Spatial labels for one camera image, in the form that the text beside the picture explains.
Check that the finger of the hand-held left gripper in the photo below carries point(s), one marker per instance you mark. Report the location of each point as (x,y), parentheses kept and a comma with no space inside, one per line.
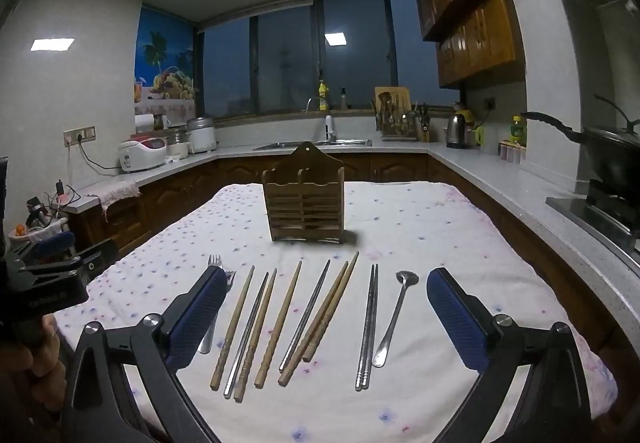
(95,255)
(50,244)

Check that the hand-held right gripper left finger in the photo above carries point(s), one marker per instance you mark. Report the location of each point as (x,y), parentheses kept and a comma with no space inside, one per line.
(197,318)

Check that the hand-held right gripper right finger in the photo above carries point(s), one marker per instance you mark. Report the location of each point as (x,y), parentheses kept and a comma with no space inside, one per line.
(457,323)

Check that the wooden chopstick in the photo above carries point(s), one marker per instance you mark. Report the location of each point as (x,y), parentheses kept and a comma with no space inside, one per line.
(256,333)
(314,323)
(280,323)
(232,328)
(332,305)

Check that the metal chopstick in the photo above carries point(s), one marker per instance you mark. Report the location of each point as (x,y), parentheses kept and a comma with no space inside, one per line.
(366,323)
(372,328)
(247,333)
(305,315)

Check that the wooden utensil holder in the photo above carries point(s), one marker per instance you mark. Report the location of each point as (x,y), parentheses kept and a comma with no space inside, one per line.
(300,213)

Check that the person's left hand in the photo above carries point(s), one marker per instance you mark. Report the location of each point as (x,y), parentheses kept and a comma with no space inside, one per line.
(27,373)

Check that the metal fork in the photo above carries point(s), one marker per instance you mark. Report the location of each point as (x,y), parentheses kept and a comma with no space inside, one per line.
(230,280)
(215,262)

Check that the white lace cloth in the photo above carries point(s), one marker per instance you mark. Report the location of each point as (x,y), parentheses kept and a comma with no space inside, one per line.
(112,193)

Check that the metal spoon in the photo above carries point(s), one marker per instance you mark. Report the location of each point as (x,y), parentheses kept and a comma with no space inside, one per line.
(407,279)

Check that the dark wooden lower cabinets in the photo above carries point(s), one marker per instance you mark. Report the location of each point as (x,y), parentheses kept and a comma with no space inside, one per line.
(165,193)

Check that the white rice cooker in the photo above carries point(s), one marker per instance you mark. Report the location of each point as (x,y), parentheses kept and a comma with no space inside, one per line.
(142,154)

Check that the dotted white tablecloth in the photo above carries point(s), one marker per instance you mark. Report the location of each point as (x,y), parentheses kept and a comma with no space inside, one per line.
(400,223)

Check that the glass jar with lid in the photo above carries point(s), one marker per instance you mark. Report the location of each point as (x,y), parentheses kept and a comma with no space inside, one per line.
(177,145)

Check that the paper towel roll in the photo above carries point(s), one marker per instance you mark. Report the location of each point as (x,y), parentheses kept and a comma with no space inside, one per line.
(145,123)

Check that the white pot with steel lid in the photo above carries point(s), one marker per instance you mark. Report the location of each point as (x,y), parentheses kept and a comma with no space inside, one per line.
(201,135)

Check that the gas stove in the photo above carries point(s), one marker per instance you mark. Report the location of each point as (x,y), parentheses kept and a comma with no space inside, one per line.
(600,218)

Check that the pink spice container set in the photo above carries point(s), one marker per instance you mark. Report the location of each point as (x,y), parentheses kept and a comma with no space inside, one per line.
(512,153)

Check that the steel electric kettle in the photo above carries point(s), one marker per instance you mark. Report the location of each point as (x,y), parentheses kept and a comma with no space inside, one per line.
(459,133)

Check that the knife block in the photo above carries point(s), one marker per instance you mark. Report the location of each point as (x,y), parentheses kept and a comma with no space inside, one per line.
(424,128)

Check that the steel kitchen sink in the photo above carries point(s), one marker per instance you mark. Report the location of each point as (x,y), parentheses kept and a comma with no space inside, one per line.
(300,144)

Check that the condiment bottles in tray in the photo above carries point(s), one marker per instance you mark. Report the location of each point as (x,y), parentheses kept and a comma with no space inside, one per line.
(518,130)

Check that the kitchen utensil rack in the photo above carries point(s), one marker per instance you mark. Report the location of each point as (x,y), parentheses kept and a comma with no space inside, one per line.
(397,128)

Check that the yellow container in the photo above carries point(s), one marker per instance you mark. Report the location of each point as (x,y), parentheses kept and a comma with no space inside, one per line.
(465,114)

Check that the white tap water filter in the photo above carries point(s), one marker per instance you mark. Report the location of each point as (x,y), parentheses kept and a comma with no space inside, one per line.
(329,128)

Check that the black wok with lid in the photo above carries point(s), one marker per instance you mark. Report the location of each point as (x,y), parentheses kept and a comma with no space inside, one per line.
(615,153)

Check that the wooden cutting board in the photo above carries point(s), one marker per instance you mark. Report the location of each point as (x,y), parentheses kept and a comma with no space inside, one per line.
(395,95)

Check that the chrome faucet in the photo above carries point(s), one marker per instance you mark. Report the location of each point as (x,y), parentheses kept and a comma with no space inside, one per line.
(311,102)

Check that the dark pump dispenser bottle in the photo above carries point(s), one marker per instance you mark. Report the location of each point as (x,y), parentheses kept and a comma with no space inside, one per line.
(344,99)

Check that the yellow dish soap bottle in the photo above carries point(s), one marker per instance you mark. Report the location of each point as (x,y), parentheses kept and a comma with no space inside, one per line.
(323,95)

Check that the dark kitchen window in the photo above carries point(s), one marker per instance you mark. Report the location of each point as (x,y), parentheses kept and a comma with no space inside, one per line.
(285,63)

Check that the wooden upper cabinets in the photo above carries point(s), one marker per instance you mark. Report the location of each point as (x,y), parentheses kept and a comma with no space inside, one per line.
(475,23)

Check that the wall outlet strip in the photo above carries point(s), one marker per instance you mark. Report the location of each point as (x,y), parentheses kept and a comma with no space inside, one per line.
(79,135)

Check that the tropical fruit wall poster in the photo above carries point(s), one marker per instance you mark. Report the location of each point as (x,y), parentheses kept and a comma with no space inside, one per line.
(165,63)

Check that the dark wall socket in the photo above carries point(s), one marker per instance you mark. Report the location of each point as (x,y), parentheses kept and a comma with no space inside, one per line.
(490,103)

